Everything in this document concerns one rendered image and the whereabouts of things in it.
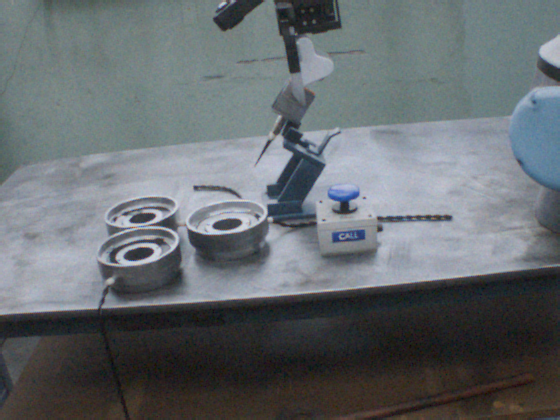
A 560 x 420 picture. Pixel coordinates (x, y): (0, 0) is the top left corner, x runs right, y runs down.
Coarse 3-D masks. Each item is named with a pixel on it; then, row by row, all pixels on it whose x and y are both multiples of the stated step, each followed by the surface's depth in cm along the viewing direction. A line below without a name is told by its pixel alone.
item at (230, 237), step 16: (208, 208) 89; (224, 208) 90; (240, 208) 90; (256, 208) 88; (192, 224) 86; (208, 224) 86; (224, 224) 88; (240, 224) 87; (256, 224) 82; (192, 240) 83; (208, 240) 81; (224, 240) 81; (240, 240) 81; (256, 240) 82; (208, 256) 83; (224, 256) 82; (240, 256) 82
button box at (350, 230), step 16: (320, 208) 83; (336, 208) 82; (352, 208) 81; (368, 208) 82; (320, 224) 79; (336, 224) 79; (352, 224) 79; (368, 224) 79; (320, 240) 80; (336, 240) 80; (352, 240) 80; (368, 240) 80
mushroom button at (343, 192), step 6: (336, 186) 82; (342, 186) 81; (348, 186) 81; (354, 186) 81; (330, 192) 81; (336, 192) 80; (342, 192) 80; (348, 192) 80; (354, 192) 80; (330, 198) 81; (336, 198) 80; (342, 198) 80; (348, 198) 80; (354, 198) 80; (342, 204) 82; (348, 204) 82
